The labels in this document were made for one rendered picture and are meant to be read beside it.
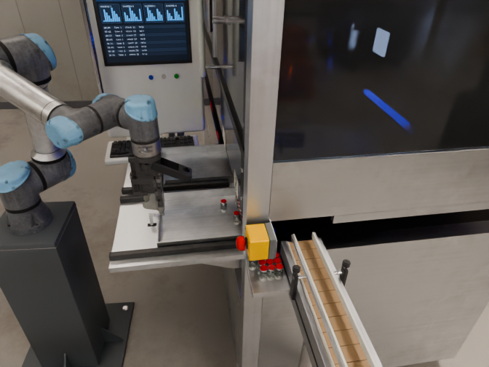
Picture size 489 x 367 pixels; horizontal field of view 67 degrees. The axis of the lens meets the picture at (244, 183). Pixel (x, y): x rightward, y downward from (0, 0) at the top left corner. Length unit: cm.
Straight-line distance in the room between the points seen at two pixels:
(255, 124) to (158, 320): 145
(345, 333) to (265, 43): 67
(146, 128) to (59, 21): 353
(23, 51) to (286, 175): 83
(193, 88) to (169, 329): 123
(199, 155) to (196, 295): 88
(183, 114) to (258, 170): 108
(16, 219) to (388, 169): 123
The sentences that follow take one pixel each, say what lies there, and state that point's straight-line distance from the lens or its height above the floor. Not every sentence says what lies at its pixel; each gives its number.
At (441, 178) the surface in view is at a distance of 121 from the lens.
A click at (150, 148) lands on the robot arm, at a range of 99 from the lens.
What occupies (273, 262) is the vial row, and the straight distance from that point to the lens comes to 109.
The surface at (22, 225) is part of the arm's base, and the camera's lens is 152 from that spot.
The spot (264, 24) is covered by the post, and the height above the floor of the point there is 154.
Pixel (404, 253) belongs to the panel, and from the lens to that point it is 136.
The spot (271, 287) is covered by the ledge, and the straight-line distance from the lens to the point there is 107.
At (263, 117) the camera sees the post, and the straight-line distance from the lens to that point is 88.
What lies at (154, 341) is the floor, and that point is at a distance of 205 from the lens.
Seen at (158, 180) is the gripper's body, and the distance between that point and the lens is 104.
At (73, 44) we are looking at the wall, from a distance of 446.
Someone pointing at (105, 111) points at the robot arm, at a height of 132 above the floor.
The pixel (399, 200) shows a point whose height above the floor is 105.
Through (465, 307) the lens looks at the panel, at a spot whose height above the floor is 47.
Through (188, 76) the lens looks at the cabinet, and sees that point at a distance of 190.
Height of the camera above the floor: 170
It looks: 34 degrees down
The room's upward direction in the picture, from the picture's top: 1 degrees clockwise
